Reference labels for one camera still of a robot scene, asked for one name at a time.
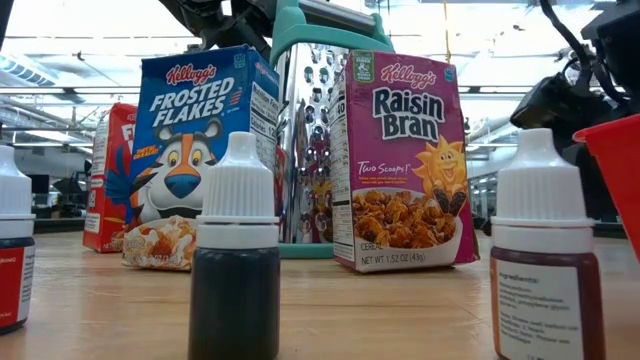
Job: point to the brown liquid dropper bottle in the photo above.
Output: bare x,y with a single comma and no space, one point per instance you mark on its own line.
542,200

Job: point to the purple Raisin Bran cereal box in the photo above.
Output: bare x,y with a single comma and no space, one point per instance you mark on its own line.
400,150

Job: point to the teal metal box grater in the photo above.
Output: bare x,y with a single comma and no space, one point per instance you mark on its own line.
310,30

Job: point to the blue Frosted Flakes cereal box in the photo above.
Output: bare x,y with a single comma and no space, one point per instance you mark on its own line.
190,100

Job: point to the dark liquid dropper bottle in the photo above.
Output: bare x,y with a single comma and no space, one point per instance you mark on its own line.
235,300

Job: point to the red Froot Loops cereal box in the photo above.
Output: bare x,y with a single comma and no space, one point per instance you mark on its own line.
107,175

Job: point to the red label dropper bottle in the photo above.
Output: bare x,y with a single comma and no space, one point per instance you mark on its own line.
15,280

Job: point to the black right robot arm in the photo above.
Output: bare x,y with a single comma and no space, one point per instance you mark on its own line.
620,45

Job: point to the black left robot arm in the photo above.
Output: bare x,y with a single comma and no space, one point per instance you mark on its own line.
215,20

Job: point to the small black monitor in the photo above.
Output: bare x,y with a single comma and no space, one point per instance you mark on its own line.
39,184

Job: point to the black aluminium table frame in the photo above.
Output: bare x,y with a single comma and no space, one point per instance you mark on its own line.
60,226

